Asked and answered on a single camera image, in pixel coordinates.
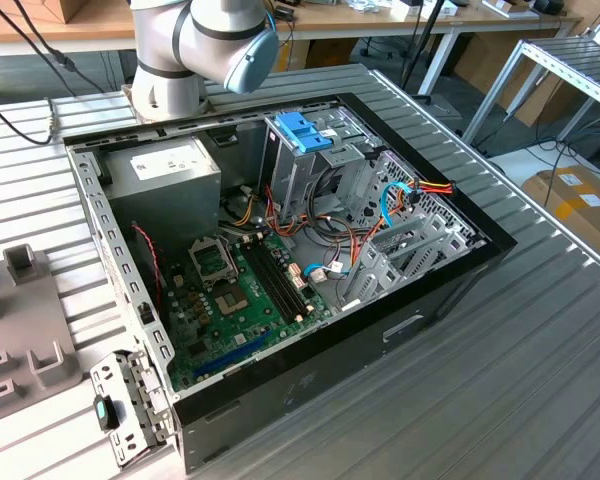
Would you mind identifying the grey metal disk bay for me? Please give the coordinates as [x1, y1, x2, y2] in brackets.
[339, 214, 474, 314]

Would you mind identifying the black RAM slot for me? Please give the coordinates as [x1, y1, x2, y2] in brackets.
[253, 238, 312, 317]
[239, 241, 297, 325]

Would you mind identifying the silver metal drive cage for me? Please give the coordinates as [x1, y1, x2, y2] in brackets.
[257, 104, 386, 226]

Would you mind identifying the metal socket cover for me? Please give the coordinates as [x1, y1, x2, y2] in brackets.
[187, 238, 240, 290]

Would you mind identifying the CPU socket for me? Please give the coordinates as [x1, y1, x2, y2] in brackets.
[213, 285, 254, 317]

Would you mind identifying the green motherboard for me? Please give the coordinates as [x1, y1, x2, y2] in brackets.
[162, 232, 334, 394]

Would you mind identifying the blue plastic drive latch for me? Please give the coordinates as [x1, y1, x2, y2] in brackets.
[274, 112, 346, 155]

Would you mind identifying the blue expansion slot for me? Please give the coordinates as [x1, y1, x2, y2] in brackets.
[193, 327, 274, 379]

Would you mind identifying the grey power supply unit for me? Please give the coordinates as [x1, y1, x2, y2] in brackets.
[102, 135, 223, 251]

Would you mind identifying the black open PC case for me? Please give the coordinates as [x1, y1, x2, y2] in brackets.
[62, 92, 519, 476]

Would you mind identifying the small brown cardboard box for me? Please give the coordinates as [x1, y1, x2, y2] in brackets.
[274, 38, 359, 74]

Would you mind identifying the long wooden desk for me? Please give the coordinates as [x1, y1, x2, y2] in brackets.
[0, 0, 584, 59]

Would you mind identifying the black teal latch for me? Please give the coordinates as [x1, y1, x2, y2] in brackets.
[93, 394, 121, 431]

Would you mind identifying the cardboard box with labels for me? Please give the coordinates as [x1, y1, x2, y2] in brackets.
[522, 165, 600, 274]

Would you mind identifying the grey parts rack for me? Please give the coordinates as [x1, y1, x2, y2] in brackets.
[0, 243, 85, 430]

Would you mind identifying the metal slat table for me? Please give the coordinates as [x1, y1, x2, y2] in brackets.
[462, 37, 600, 146]

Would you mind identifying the orange black wire bundle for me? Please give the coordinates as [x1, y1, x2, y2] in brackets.
[264, 184, 381, 274]

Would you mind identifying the yellow black wire bundle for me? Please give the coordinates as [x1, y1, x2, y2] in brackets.
[222, 185, 261, 229]

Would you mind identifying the blue data wire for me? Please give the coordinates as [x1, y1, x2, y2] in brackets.
[302, 181, 415, 284]

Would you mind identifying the red yellow power wire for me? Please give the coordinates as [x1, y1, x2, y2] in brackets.
[407, 177, 457, 205]

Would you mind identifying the red black twisted wire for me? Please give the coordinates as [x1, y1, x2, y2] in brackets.
[131, 223, 165, 306]

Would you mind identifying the silver hinged slot bracket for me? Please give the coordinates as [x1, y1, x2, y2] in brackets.
[88, 347, 174, 469]

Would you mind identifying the black cable with silver sleeve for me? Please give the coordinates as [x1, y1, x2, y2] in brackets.
[0, 92, 57, 147]

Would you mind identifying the black cable with inline plug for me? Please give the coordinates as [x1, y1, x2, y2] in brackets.
[0, 0, 106, 96]

